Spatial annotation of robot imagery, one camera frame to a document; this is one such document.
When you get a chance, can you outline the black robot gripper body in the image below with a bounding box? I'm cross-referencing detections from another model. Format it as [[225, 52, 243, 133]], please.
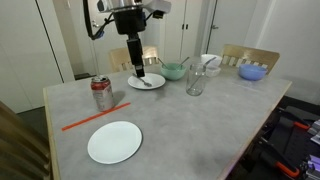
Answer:
[[113, 8, 148, 36]]

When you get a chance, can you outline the red and silver soda can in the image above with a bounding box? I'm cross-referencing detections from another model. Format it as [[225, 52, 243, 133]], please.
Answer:
[[90, 75, 115, 112]]

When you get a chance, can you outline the light wooden chair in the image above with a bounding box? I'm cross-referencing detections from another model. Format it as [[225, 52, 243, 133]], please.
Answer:
[[108, 45, 160, 73], [220, 43, 281, 75], [0, 100, 53, 180]]

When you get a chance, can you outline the metal utensil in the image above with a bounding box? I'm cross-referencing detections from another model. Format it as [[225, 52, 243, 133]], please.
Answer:
[[157, 57, 170, 71], [175, 56, 191, 70]]

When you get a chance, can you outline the white door with lever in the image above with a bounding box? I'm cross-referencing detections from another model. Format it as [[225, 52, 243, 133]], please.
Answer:
[[82, 0, 142, 76]]

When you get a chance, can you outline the white round plate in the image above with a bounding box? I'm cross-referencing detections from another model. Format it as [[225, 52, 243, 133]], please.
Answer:
[[127, 72, 167, 91], [86, 120, 143, 165]]

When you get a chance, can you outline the white closet door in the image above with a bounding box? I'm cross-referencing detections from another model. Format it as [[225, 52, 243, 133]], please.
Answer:
[[159, 0, 184, 63], [182, 0, 205, 61]]

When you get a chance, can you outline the teal bowl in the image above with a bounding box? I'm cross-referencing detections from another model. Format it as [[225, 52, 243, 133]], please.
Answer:
[[160, 62, 188, 81]]

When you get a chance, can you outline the clear glass jar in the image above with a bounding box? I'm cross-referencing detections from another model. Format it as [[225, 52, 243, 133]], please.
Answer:
[[185, 63, 207, 97]]

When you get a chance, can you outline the long metal spoon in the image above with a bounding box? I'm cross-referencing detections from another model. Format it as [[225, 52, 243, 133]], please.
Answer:
[[188, 56, 218, 93]]

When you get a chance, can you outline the thin orange-red strip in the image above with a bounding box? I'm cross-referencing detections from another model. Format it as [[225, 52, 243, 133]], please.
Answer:
[[61, 102, 132, 132]]

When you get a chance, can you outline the clear plastic food container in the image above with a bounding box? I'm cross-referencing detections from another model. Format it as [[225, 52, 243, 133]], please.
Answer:
[[204, 65, 222, 78]]

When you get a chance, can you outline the white bowl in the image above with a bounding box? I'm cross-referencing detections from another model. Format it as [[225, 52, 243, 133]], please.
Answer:
[[200, 53, 223, 68]]

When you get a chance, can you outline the blue bowl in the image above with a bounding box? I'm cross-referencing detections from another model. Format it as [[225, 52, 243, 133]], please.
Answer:
[[237, 63, 268, 82]]

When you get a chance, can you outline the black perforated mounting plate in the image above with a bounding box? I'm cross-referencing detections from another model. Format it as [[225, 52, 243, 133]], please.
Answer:
[[268, 124, 309, 161]]

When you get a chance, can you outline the black and orange clamp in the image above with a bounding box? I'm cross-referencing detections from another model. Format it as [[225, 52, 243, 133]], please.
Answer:
[[258, 134, 301, 179], [278, 114, 313, 132]]

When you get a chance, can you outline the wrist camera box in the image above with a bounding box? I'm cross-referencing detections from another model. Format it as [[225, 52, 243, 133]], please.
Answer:
[[144, 0, 173, 20]]

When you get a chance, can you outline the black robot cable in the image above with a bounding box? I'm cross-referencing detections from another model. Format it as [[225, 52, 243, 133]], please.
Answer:
[[82, 0, 116, 41]]

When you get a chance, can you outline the white door with black frame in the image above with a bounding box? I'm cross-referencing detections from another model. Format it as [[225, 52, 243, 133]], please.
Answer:
[[206, 0, 264, 56]]

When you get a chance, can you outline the aluminium extrusion rail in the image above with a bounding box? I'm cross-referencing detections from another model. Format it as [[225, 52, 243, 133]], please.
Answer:
[[301, 154, 320, 180], [308, 119, 320, 146]]

